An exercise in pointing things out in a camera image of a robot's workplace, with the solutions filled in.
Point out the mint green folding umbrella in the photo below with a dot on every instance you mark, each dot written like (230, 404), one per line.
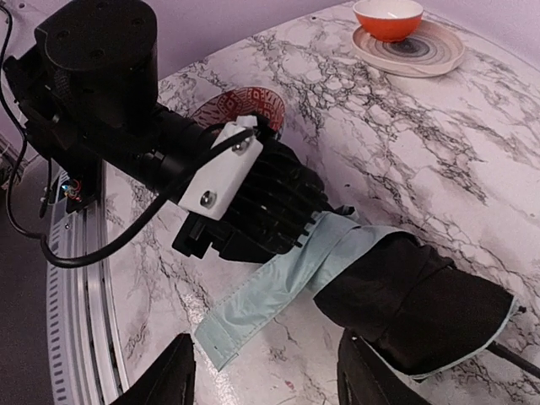
(417, 311)

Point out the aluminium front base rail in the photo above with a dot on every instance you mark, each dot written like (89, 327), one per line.
(84, 351)

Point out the orange white bowl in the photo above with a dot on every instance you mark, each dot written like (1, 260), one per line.
(389, 20)

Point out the red patterned bowl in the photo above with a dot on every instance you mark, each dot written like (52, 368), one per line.
(226, 107)

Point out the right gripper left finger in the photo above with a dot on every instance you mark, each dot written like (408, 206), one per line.
(169, 380)

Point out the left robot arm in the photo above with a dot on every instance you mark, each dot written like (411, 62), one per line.
(88, 89)

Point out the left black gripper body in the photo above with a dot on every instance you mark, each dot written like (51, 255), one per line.
(245, 240)

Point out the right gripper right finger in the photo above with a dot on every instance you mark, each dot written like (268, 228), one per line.
(363, 378)

